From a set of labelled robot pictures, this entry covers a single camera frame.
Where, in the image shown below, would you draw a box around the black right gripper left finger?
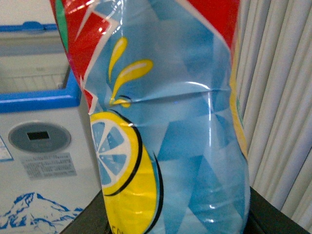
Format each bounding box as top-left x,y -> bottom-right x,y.
60,191 -> 110,234

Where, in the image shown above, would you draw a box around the white vertical blinds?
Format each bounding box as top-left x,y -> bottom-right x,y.
237,0 -> 312,233

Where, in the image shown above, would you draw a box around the blue lemon drink bottle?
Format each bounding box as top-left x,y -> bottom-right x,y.
50,0 -> 250,234

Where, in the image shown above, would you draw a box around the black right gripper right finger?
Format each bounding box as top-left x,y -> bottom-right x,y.
243,188 -> 308,234

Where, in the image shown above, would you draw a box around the white penguin chest freezer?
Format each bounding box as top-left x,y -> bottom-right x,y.
0,21 -> 100,234

